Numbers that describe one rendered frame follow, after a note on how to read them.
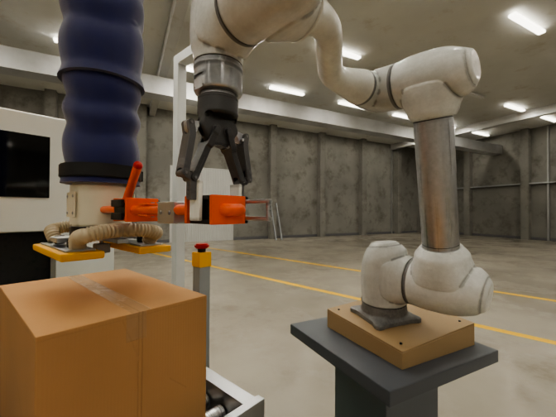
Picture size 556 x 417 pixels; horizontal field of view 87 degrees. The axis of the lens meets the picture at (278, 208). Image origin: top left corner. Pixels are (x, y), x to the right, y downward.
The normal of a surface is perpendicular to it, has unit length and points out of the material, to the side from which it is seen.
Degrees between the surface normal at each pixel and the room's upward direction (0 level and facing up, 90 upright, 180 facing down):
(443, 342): 90
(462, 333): 90
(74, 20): 74
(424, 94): 110
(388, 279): 89
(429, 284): 101
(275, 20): 172
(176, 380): 90
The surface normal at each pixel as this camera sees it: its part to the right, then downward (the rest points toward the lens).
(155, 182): 0.46, 0.00
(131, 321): 0.75, 0.00
